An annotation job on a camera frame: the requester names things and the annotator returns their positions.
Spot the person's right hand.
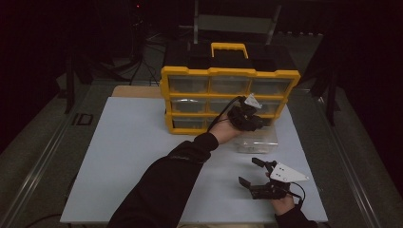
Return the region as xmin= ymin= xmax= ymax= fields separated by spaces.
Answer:
xmin=270 ymin=194 xmax=297 ymax=217

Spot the black floor stand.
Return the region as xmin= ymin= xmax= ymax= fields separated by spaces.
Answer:
xmin=63 ymin=50 xmax=96 ymax=115
xmin=312 ymin=37 xmax=341 ymax=127

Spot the grid of clear plastic drawers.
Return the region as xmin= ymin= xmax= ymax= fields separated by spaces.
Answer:
xmin=167 ymin=75 xmax=293 ymax=129

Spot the person's left hand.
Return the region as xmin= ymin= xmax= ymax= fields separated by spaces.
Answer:
xmin=208 ymin=115 xmax=245 ymax=145

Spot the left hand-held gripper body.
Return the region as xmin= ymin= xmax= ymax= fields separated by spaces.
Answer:
xmin=227 ymin=93 xmax=265 ymax=132

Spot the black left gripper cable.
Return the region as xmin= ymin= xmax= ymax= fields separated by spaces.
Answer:
xmin=206 ymin=95 xmax=241 ymax=133

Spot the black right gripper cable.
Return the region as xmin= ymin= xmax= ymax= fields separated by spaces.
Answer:
xmin=289 ymin=180 xmax=307 ymax=208

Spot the yellow black organizer cabinet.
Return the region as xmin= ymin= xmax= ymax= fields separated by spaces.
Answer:
xmin=159 ymin=42 xmax=301 ymax=137

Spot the transparent pull-out bin drawer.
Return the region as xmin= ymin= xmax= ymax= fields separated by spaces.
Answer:
xmin=233 ymin=126 xmax=279 ymax=155

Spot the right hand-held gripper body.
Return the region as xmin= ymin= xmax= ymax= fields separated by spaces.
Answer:
xmin=250 ymin=161 xmax=310 ymax=200

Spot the white table cover sheet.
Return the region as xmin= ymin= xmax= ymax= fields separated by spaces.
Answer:
xmin=60 ymin=96 xmax=329 ymax=224

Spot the grey metal stand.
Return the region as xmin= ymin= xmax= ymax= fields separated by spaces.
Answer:
xmin=179 ymin=0 xmax=283 ymax=46

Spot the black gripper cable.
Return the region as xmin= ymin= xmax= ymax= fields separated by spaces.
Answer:
xmin=289 ymin=180 xmax=307 ymax=208
xmin=206 ymin=95 xmax=241 ymax=133

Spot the metal floor rail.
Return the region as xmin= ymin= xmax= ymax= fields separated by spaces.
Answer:
xmin=317 ymin=94 xmax=384 ymax=228
xmin=0 ymin=104 xmax=82 ymax=228

